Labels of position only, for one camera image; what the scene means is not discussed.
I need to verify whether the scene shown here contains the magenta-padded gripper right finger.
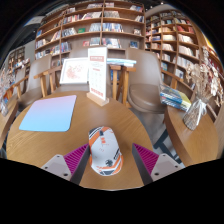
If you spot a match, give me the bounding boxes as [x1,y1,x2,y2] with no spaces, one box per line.
[132,143,183,186]

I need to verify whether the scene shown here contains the paper sign in wooden stand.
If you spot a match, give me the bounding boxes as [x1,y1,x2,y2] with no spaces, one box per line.
[86,46,110,107]

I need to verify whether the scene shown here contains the white framed floral picture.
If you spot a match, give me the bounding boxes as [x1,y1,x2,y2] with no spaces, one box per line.
[59,57,90,85]

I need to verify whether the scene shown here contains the round wooden side table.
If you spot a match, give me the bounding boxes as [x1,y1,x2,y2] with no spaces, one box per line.
[163,104,219,168]

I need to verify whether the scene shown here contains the light blue book stack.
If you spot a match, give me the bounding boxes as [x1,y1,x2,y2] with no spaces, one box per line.
[106,57,138,68]

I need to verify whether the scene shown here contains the ribboned glass vase dried flowers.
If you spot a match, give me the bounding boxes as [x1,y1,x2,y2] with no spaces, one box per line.
[182,46,223,131]

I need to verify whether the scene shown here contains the white orange patterned computer mouse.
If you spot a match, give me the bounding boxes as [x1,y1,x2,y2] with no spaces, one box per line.
[87,125,124,177]

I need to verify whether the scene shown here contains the stack of colourful books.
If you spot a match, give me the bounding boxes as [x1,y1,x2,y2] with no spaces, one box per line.
[159,83,193,112]

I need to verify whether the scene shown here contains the wide wooden bookshelf with books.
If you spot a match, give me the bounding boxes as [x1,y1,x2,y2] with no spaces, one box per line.
[34,1,147,68]

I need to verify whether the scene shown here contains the pink blue gradient mouse pad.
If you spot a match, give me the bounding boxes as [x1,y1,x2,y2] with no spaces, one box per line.
[18,94,78,133]

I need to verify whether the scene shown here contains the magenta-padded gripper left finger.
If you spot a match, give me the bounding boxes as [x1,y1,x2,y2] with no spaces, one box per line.
[40,143,92,185]

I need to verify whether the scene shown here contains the curved wooden bookshelf with books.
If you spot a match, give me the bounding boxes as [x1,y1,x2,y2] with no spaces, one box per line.
[145,9,224,111]

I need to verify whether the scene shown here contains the small distant bookshelf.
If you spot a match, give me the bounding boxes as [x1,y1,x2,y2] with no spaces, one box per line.
[6,46,31,74]

